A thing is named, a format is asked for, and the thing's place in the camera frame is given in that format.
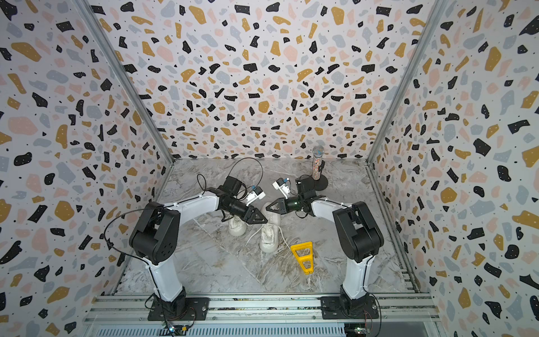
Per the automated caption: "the sneaker white shoelace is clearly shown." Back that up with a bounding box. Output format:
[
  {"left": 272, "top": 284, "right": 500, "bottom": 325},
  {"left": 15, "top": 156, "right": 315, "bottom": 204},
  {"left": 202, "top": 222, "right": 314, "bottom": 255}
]
[{"left": 246, "top": 168, "right": 312, "bottom": 254}]

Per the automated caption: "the aluminium corner post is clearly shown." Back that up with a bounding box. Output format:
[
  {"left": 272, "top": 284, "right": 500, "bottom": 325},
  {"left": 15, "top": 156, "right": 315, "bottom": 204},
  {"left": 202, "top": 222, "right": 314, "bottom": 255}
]
[
  {"left": 366, "top": 0, "right": 448, "bottom": 165},
  {"left": 72, "top": 0, "right": 174, "bottom": 164}
]

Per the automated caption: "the sprinkle tube on black base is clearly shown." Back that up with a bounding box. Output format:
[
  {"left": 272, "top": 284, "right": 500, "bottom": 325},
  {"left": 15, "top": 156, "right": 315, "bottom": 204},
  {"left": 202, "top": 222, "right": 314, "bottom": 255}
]
[{"left": 307, "top": 145, "right": 328, "bottom": 191}]

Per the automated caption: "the yellow plastic triangular stand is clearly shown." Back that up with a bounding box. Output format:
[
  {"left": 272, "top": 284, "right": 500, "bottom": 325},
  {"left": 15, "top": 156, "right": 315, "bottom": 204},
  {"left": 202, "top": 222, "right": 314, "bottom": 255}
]
[{"left": 290, "top": 242, "right": 314, "bottom": 275}]

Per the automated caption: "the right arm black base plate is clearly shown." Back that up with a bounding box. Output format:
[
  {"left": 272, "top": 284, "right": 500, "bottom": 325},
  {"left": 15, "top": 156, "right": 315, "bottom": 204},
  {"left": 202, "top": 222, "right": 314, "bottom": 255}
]
[{"left": 320, "top": 294, "right": 380, "bottom": 320}]

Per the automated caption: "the white knit sneaker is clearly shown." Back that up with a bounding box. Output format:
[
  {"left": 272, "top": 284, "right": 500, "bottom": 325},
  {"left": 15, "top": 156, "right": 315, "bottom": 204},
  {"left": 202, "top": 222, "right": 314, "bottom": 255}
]
[
  {"left": 228, "top": 216, "right": 247, "bottom": 237},
  {"left": 260, "top": 202, "right": 281, "bottom": 254}
]

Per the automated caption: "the right aluminium corner post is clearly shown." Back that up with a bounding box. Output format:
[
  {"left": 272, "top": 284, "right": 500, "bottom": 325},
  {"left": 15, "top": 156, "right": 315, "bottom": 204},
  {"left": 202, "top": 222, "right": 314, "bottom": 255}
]
[{"left": 366, "top": 0, "right": 448, "bottom": 165}]

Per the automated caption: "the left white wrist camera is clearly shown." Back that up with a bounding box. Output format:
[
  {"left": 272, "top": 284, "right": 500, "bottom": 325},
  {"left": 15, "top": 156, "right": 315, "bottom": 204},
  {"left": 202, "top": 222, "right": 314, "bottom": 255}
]
[{"left": 246, "top": 186, "right": 265, "bottom": 206}]

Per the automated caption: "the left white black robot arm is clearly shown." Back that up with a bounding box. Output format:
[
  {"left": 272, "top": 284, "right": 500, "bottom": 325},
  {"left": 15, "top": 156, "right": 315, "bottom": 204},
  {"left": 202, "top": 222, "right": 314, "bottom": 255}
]
[{"left": 129, "top": 176, "right": 268, "bottom": 317}]

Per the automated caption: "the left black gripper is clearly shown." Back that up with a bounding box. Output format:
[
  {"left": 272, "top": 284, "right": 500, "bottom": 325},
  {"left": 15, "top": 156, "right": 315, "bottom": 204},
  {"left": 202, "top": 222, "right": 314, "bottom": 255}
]
[{"left": 225, "top": 199, "right": 269, "bottom": 226}]

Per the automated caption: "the left aluminium corner post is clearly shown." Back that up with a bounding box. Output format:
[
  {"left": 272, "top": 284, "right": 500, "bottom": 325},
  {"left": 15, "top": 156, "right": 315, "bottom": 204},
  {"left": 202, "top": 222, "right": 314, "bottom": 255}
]
[{"left": 72, "top": 0, "right": 174, "bottom": 164}]

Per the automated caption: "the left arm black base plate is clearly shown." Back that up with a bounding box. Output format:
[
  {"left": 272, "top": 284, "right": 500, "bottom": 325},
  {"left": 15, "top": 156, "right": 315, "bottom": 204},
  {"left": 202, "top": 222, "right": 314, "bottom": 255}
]
[{"left": 147, "top": 296, "right": 210, "bottom": 322}]

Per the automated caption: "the front aluminium rail frame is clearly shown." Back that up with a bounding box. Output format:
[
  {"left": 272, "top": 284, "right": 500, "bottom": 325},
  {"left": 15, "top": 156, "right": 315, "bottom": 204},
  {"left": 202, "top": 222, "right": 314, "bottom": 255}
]
[{"left": 82, "top": 293, "right": 446, "bottom": 336}]

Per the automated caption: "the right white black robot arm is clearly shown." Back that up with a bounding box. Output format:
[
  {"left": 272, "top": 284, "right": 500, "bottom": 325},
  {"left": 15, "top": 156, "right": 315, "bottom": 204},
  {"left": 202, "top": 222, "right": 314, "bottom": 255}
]
[{"left": 266, "top": 176, "right": 384, "bottom": 311}]

